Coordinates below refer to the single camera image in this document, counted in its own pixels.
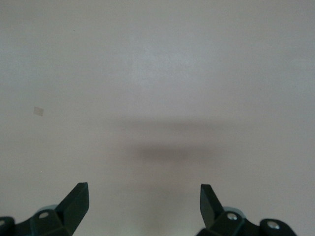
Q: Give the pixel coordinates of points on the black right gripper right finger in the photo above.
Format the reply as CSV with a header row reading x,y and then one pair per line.
x,y
211,211

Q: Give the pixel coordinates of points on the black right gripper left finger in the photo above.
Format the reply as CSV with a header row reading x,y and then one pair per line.
x,y
73,206

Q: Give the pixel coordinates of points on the small brown tape patch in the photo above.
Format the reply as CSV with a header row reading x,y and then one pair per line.
x,y
39,111

